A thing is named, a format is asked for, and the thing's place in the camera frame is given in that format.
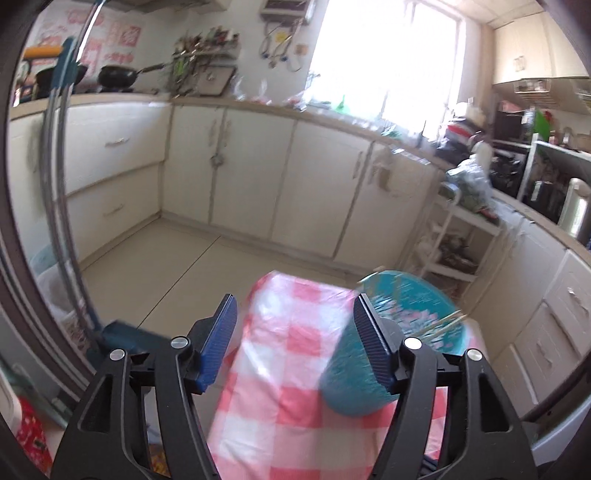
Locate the blue perforated plastic basket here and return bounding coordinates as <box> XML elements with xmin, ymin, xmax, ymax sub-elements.
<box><xmin>320</xmin><ymin>270</ymin><xmax>470</xmax><ymax>417</ymax></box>

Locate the blue broom and dustpan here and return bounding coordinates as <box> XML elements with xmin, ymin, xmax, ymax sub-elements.
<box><xmin>39</xmin><ymin>1</ymin><xmax>172</xmax><ymax>366</ymax></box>

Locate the wall utensil rack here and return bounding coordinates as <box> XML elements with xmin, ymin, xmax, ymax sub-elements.
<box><xmin>169</xmin><ymin>26</ymin><xmax>242</xmax><ymax>97</ymax></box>

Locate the white gas water heater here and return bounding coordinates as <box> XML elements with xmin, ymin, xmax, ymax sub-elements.
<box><xmin>259</xmin><ymin>0</ymin><xmax>317</xmax><ymax>25</ymax></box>

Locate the black frying pan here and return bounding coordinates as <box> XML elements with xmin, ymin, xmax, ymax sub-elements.
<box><xmin>98</xmin><ymin>63</ymin><xmax>168</xmax><ymax>90</ymax></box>

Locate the black microwave oven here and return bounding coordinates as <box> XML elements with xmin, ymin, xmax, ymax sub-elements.
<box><xmin>493</xmin><ymin>110</ymin><xmax>532</xmax><ymax>144</ymax></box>

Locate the bamboo chopstick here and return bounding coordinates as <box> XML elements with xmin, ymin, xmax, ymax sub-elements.
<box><xmin>409</xmin><ymin>310</ymin><xmax>467</xmax><ymax>338</ymax></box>

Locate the plastic bag of vegetables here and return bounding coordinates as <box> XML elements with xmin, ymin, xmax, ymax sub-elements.
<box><xmin>446</xmin><ymin>156</ymin><xmax>494</xmax><ymax>213</ymax></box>

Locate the red white checkered tablecloth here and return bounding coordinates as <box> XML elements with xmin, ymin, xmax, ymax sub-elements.
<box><xmin>206</xmin><ymin>270</ymin><xmax>491</xmax><ymax>480</ymax></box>

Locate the white rolling storage cart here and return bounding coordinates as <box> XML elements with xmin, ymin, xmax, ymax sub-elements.
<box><xmin>407</xmin><ymin>182</ymin><xmax>502</xmax><ymax>302</ymax></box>

